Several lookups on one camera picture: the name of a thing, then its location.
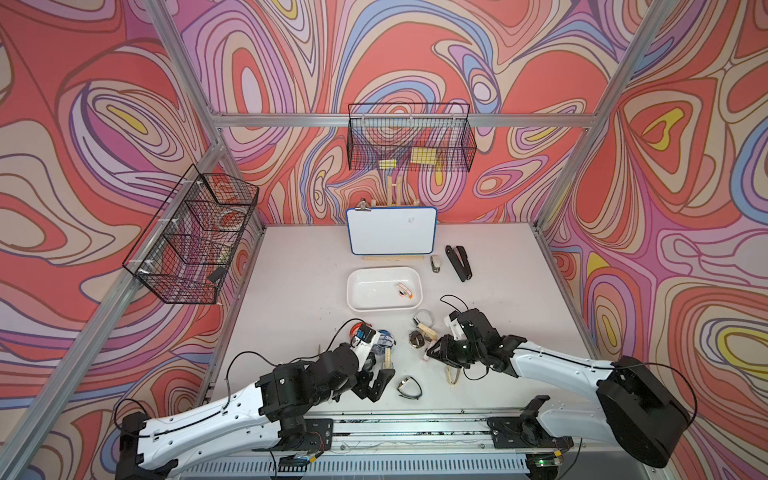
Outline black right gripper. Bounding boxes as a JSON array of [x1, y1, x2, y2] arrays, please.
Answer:
[[425, 334, 484, 368]]

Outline large beige square watch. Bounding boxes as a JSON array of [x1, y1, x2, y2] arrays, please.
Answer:
[[445, 366, 462, 386]]

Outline cream strap watch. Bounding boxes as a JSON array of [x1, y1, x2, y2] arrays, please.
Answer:
[[416, 323, 439, 343]]

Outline orange white band watch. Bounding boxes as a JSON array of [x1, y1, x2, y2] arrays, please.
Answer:
[[395, 282, 415, 300]]

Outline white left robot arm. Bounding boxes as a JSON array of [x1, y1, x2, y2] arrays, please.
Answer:
[[115, 341, 394, 479]]

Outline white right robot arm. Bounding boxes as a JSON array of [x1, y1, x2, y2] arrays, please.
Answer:
[[427, 308, 693, 468]]

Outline blue translucent watch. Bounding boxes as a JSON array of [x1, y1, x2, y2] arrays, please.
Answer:
[[372, 329, 396, 356]]

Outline dark brown leather watch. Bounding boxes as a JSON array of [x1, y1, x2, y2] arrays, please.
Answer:
[[408, 330, 426, 349]]

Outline white plastic storage box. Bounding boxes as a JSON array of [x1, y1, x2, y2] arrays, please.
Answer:
[[346, 266, 424, 313]]

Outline black stapler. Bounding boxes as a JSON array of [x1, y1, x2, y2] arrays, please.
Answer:
[[445, 245, 473, 282]]

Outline small grey stapler remover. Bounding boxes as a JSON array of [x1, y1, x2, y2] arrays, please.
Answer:
[[430, 255, 441, 273]]

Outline small white whiteboard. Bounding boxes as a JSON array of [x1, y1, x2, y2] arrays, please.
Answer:
[[346, 207, 438, 256]]

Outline yellow sticky notes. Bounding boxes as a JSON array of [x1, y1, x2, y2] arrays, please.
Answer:
[[410, 147, 437, 165]]

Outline small yellow note pad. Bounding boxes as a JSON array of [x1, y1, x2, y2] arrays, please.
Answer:
[[378, 159, 397, 170]]

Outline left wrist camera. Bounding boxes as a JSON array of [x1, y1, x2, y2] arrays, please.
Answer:
[[351, 322, 378, 346]]

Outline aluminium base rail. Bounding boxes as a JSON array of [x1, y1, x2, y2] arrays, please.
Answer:
[[181, 410, 653, 479]]

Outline black wire basket back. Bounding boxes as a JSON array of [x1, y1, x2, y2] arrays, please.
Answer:
[[347, 100, 477, 173]]

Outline black wire basket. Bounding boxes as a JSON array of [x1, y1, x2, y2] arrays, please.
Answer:
[[122, 166, 259, 305], [347, 100, 477, 173]]

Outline black wire basket left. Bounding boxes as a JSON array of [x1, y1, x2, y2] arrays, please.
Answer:
[[122, 166, 259, 305]]

